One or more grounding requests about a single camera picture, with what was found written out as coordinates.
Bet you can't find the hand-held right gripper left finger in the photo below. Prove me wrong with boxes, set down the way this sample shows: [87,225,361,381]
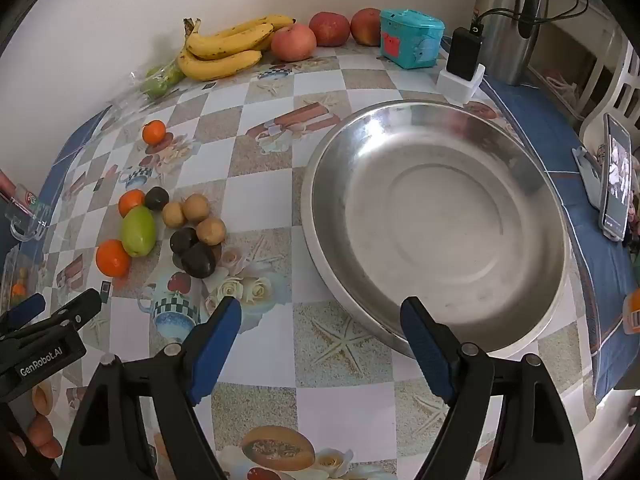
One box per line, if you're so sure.
[59,296,243,480]

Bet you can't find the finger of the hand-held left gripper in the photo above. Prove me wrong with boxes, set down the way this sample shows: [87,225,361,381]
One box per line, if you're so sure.
[0,293,47,332]
[20,288,103,335]

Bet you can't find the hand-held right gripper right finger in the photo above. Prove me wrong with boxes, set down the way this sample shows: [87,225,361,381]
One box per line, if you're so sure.
[400,296,585,480]

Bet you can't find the large steel basin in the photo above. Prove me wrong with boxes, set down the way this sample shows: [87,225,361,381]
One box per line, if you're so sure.
[300,100,572,358]

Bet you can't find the small orange tangerine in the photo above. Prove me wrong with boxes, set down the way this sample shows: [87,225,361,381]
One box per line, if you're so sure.
[142,119,167,145]

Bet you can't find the person's left hand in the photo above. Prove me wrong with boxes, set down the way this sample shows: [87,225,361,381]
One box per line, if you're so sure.
[10,380,63,461]

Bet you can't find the clear plastic fruit container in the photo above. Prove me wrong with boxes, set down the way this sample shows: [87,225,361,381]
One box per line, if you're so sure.
[0,245,31,321]

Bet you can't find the clear glass mug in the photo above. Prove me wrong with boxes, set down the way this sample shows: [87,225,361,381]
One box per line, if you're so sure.
[4,182,53,242]

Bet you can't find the red toothpaste tube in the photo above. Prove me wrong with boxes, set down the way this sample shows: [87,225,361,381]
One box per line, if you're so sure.
[0,170,38,211]

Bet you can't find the printed checkered tablecloth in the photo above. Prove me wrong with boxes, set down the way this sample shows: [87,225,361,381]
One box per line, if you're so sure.
[0,45,640,480]

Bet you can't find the orange white object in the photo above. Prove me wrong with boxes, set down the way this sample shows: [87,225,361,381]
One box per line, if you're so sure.
[622,290,640,335]

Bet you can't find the grey phone stand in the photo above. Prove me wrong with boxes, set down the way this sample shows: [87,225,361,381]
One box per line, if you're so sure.
[572,146,606,209]

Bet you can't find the plastic tray of green fruit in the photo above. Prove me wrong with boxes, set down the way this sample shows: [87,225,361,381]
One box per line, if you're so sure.
[131,57,187,101]

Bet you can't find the smartphone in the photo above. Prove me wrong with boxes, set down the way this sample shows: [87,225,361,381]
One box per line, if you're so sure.
[598,112,633,241]

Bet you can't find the white charger stand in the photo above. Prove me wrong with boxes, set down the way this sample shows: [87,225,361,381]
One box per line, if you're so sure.
[438,64,487,107]

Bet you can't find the yellow banana bunch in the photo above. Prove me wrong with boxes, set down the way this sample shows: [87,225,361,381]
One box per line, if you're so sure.
[176,14,297,82]

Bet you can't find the black power bank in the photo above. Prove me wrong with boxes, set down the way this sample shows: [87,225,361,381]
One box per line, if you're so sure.
[446,26,485,82]

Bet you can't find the teal plastic box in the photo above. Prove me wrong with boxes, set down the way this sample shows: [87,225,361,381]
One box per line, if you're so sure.
[380,8,446,70]

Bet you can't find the pale red apple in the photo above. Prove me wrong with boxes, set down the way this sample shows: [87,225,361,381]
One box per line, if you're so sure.
[271,23,318,62]

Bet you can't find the white chair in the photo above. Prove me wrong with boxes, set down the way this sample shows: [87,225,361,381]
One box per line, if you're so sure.
[580,35,640,151]

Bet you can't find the steel thermos jug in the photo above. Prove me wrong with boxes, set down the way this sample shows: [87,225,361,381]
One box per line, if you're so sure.
[472,0,543,86]

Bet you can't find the black cable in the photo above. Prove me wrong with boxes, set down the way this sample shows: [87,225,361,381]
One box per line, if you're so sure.
[470,0,596,28]

